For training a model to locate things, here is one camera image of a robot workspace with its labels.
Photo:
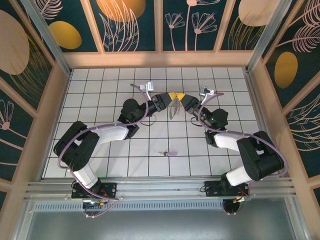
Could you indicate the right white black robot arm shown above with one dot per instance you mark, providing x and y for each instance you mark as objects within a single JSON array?
[{"x": 227, "y": 141}]

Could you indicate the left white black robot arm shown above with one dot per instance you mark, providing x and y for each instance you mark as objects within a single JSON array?
[{"x": 112, "y": 135}]

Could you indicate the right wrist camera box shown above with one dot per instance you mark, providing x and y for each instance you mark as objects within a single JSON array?
[{"x": 203, "y": 90}]

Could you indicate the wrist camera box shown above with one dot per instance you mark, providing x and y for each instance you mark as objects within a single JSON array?
[
  {"x": 150, "y": 85},
  {"x": 203, "y": 90}
]

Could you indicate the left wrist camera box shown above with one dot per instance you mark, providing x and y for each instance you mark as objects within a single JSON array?
[{"x": 150, "y": 85}]

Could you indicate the aluminium side rail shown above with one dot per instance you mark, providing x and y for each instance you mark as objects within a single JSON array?
[{"x": 260, "y": 120}]

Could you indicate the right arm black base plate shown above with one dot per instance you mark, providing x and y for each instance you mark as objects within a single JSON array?
[{"x": 212, "y": 188}]

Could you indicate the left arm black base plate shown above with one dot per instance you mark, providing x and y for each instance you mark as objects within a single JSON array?
[{"x": 110, "y": 188}]

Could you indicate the aluminium mounting rail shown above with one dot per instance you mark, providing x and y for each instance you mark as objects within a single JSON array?
[{"x": 160, "y": 186}]

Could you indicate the aluminium corner post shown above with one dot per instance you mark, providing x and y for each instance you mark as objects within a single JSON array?
[
  {"x": 265, "y": 37},
  {"x": 50, "y": 40}
]

